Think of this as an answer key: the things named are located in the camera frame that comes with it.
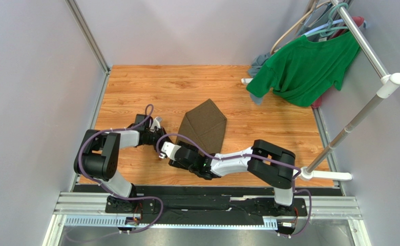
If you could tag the brown cloth napkin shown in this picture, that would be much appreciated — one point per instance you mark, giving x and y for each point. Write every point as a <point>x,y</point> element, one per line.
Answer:
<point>206,126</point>

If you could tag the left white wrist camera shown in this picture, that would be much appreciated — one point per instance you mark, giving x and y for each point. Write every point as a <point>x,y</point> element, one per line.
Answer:
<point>156,124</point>

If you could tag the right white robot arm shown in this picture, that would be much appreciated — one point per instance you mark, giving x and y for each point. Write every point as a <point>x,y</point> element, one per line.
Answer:
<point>272,164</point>

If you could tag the metal clothes rack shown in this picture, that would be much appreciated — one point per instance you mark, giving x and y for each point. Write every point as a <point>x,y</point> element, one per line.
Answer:
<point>371,153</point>

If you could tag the grey blue cloth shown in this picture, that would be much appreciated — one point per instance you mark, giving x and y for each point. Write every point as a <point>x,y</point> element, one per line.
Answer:
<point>256,65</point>

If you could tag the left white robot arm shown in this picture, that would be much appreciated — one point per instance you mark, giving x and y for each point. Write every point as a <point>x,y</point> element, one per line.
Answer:
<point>98,158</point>

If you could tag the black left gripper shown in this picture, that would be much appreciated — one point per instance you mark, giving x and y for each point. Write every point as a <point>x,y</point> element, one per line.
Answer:
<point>161,131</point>

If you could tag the green t-shirt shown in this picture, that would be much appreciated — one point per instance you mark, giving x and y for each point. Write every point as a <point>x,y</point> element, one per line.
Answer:
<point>302,70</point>

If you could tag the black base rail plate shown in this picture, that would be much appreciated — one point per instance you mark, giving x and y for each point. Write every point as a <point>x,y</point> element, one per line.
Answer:
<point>214,206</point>

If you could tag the beige clothes hanger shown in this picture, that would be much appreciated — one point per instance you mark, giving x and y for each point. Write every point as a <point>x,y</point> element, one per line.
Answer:
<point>311,7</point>

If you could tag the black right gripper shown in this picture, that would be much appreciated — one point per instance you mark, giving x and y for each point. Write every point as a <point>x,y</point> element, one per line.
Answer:
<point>172,160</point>

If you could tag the aluminium frame post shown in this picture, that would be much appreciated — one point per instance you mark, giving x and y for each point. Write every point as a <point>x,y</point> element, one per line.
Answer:
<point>82,23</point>

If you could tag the light blue clothes hanger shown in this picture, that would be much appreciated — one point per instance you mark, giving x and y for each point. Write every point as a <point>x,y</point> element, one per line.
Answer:
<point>325,28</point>

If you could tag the teal clothes hanger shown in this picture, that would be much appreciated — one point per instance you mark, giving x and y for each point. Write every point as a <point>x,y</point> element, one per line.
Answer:
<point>333,11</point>

